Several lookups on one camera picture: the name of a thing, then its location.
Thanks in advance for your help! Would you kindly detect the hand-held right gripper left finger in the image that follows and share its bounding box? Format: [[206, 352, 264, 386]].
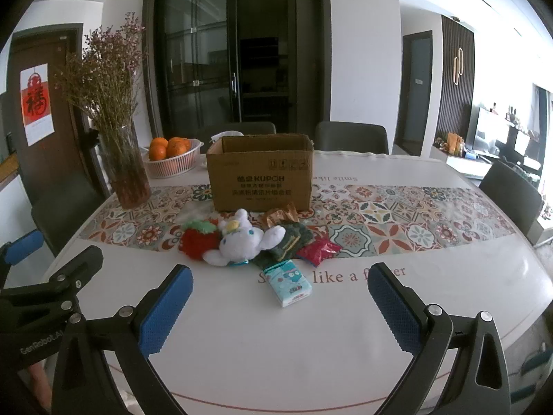
[[51, 264, 194, 415]]

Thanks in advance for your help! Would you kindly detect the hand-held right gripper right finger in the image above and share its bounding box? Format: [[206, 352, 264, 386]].
[[368, 262, 513, 415]]

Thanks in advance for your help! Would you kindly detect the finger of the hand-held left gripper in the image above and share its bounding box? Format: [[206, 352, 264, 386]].
[[0, 246, 104, 312], [0, 229, 45, 286]]

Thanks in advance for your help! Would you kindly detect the red strawberry plush toy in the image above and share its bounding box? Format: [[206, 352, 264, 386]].
[[178, 219, 222, 261]]

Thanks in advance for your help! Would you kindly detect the white plush toy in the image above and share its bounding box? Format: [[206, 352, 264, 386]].
[[203, 209, 287, 266]]

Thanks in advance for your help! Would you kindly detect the dark red snack packet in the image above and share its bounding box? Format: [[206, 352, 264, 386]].
[[296, 238, 343, 266]]

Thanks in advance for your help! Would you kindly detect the teal printed tissue pack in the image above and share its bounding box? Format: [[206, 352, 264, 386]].
[[264, 260, 312, 307]]

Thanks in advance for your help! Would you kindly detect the brown cardboard box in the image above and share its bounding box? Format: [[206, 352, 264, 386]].
[[206, 133, 315, 213]]

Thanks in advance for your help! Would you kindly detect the grey dining chair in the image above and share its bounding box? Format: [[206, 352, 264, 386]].
[[479, 161, 543, 247], [315, 121, 390, 155], [30, 182, 109, 256], [194, 122, 277, 148]]

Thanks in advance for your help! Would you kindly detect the glass vase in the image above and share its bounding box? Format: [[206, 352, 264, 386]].
[[99, 124, 152, 209]]

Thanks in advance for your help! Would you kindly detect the patterned tablecloth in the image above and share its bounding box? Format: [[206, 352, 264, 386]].
[[52, 149, 545, 415]]

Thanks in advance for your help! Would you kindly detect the white plastic fruit basket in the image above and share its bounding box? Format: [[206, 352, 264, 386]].
[[142, 138, 204, 179]]

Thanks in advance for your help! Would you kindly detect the brown snack packet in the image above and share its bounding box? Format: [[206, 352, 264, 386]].
[[261, 202, 299, 228]]

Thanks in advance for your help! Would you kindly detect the brown wooden door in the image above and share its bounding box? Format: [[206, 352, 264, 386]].
[[0, 23, 113, 208]]

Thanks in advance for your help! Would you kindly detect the white television console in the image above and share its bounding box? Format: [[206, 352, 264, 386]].
[[432, 145, 493, 179]]

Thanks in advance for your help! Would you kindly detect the dried purple flower bouquet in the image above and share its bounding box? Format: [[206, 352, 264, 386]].
[[55, 12, 150, 200]]

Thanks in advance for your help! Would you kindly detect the flat screen television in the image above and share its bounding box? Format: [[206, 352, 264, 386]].
[[473, 107, 506, 154]]

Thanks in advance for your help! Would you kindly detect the dark interior door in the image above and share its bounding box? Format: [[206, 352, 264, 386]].
[[395, 31, 433, 156]]

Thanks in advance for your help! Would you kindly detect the dark glass sliding door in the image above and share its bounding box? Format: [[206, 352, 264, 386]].
[[144, 0, 331, 139]]

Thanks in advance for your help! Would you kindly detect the red and white wall calendar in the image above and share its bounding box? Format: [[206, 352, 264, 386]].
[[20, 64, 55, 147]]

